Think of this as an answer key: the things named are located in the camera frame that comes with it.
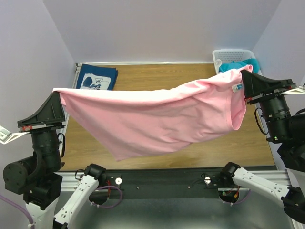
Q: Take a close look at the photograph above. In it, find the pink t-shirt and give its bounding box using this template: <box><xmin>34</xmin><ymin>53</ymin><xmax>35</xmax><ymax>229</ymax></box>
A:
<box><xmin>52</xmin><ymin>64</ymin><xmax>254</xmax><ymax>163</ymax></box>

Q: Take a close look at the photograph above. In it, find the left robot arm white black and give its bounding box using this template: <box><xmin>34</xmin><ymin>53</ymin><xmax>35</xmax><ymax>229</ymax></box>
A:
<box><xmin>3</xmin><ymin>92</ymin><xmax>107</xmax><ymax>229</ymax></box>

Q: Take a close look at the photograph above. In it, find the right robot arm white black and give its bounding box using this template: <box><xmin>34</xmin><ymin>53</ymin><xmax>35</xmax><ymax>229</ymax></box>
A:
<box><xmin>219</xmin><ymin>70</ymin><xmax>305</xmax><ymax>223</ymax></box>

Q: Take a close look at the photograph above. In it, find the teal t-shirt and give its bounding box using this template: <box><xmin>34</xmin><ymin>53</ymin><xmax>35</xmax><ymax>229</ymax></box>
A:
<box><xmin>219</xmin><ymin>59</ymin><xmax>260</xmax><ymax>73</ymax></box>

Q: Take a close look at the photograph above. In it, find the white plastic basket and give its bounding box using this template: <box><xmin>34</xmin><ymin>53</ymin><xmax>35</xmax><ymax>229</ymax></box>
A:
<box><xmin>212</xmin><ymin>49</ymin><xmax>256</xmax><ymax>74</ymax></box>

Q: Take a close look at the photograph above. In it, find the white garment in basket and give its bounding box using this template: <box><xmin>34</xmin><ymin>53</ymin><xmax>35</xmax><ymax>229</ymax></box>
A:
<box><xmin>215</xmin><ymin>59</ymin><xmax>222</xmax><ymax>70</ymax></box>

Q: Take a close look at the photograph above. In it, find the folded blue printed t-shirt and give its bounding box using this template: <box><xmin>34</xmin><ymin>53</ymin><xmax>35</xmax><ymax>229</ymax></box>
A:
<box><xmin>76</xmin><ymin>64</ymin><xmax>118</xmax><ymax>90</ymax></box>

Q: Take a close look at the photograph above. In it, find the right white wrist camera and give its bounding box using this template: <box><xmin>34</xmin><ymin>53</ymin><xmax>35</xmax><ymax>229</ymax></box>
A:
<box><xmin>280</xmin><ymin>83</ymin><xmax>305</xmax><ymax>94</ymax></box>

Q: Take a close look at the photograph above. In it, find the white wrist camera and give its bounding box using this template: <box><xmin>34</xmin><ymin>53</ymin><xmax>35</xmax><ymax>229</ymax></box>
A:
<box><xmin>280</xmin><ymin>83</ymin><xmax>305</xmax><ymax>94</ymax></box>
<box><xmin>0</xmin><ymin>126</ymin><xmax>27</xmax><ymax>145</ymax></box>

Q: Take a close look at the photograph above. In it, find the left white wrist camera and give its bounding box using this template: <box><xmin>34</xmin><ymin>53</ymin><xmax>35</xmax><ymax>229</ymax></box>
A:
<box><xmin>0</xmin><ymin>126</ymin><xmax>27</xmax><ymax>145</ymax></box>

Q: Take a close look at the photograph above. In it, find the aluminium frame rail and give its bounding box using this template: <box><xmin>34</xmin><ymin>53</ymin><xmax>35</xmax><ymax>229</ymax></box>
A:
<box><xmin>54</xmin><ymin>63</ymin><xmax>83</xmax><ymax>191</ymax></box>

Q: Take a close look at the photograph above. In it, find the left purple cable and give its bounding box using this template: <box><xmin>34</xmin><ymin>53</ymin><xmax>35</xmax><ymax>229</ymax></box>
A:
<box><xmin>0</xmin><ymin>194</ymin><xmax>36</xmax><ymax>229</ymax></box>

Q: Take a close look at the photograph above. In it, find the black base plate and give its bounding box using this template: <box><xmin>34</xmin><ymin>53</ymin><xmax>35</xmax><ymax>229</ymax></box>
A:
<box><xmin>106</xmin><ymin>167</ymin><xmax>237</xmax><ymax>200</ymax></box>

